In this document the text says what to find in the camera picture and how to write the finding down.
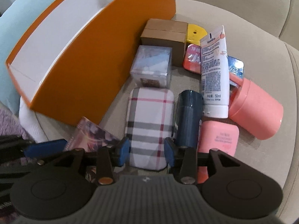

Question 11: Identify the pink cup with lid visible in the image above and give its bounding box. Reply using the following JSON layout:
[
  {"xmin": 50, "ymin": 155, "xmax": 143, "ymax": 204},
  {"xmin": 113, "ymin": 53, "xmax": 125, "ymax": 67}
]
[{"xmin": 229, "ymin": 73, "xmax": 283, "ymax": 140}]

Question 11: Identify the white sock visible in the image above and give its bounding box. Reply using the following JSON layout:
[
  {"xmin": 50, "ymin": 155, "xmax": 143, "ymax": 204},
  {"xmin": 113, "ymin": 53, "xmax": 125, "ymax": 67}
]
[{"xmin": 19, "ymin": 97, "xmax": 48, "ymax": 143}]

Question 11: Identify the white hand cream tube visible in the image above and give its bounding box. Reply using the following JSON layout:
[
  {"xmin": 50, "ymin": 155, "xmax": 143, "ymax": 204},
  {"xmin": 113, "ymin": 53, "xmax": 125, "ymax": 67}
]
[{"xmin": 200, "ymin": 26, "xmax": 229, "ymax": 118}]

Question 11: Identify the purple fluffy sleeve forearm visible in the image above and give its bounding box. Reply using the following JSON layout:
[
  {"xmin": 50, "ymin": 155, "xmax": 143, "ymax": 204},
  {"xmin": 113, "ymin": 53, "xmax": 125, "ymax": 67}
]
[{"xmin": 0, "ymin": 103, "xmax": 33, "ymax": 140}]

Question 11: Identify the orange cardboard box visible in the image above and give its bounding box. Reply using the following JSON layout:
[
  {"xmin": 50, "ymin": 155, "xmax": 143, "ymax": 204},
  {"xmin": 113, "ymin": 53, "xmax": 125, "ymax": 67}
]
[{"xmin": 6, "ymin": 0, "xmax": 176, "ymax": 125}]

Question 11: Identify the red floss pick box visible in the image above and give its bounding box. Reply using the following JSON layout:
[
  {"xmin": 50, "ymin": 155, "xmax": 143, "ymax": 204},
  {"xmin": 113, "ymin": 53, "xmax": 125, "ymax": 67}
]
[{"xmin": 183, "ymin": 44, "xmax": 201, "ymax": 74}]

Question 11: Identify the plaid glasses case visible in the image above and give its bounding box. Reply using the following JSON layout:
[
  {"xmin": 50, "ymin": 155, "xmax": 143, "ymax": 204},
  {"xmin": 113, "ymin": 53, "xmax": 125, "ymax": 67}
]
[{"xmin": 125, "ymin": 88, "xmax": 174, "ymax": 171}]

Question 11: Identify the light blue cushion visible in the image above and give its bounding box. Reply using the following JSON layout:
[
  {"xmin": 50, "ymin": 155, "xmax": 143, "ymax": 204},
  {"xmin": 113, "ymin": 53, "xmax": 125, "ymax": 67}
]
[{"xmin": 0, "ymin": 0, "xmax": 55, "ymax": 115}]

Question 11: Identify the yellow tape measure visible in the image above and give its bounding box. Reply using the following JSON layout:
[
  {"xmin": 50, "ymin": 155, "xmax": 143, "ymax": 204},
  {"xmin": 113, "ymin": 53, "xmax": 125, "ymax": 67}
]
[{"xmin": 187, "ymin": 24, "xmax": 207, "ymax": 46}]

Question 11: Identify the brown cardboard box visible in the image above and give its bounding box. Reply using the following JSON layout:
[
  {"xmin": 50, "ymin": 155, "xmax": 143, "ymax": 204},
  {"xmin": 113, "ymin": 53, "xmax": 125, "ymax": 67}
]
[{"xmin": 140, "ymin": 19, "xmax": 188, "ymax": 67}]

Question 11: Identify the clear plastic cube box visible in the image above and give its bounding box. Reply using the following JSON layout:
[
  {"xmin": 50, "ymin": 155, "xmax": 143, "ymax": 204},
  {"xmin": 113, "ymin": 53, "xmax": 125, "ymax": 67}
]
[{"xmin": 130, "ymin": 45, "xmax": 172, "ymax": 88}]

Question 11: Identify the pink pump lotion bottle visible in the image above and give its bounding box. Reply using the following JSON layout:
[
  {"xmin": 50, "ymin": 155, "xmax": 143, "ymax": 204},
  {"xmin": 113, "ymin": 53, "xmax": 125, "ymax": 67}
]
[{"xmin": 197, "ymin": 120, "xmax": 240, "ymax": 184}]

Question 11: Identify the dark blue Clear bottle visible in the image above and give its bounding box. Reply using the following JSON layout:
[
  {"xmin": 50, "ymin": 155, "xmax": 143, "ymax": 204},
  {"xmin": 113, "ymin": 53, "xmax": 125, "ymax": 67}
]
[{"xmin": 173, "ymin": 90, "xmax": 203, "ymax": 149}]

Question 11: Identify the blue floss pick box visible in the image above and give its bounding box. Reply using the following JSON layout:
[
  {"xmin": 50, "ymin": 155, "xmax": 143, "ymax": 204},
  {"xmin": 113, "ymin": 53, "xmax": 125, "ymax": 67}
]
[{"xmin": 228, "ymin": 56, "xmax": 244, "ymax": 87}]

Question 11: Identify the purple anime card box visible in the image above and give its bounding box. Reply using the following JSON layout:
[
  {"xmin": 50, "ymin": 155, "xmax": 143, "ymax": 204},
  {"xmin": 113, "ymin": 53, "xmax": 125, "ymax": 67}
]
[{"xmin": 63, "ymin": 116, "xmax": 122, "ymax": 184}]

